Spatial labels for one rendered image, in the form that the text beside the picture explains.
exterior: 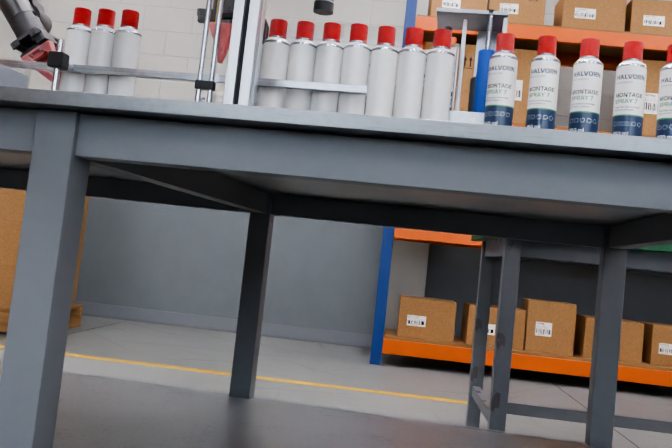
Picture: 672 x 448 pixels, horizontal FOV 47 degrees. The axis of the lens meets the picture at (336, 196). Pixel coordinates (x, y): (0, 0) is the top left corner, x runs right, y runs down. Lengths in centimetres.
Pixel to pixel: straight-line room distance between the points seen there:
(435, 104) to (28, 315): 77
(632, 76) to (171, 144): 82
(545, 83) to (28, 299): 92
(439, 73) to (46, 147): 70
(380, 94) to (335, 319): 445
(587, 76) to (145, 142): 78
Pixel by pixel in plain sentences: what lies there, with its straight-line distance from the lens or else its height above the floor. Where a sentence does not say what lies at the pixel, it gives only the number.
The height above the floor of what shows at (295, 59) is 101.
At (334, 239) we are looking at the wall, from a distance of 580.
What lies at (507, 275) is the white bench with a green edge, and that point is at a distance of 254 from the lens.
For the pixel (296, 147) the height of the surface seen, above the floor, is 79.
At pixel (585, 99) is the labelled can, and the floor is 97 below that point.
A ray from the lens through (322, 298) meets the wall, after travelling 581.
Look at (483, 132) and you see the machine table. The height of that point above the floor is 82.
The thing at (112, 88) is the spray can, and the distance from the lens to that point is 157.
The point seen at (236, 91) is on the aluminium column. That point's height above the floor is 91.
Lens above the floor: 65
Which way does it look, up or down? 4 degrees up
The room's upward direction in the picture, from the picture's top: 6 degrees clockwise
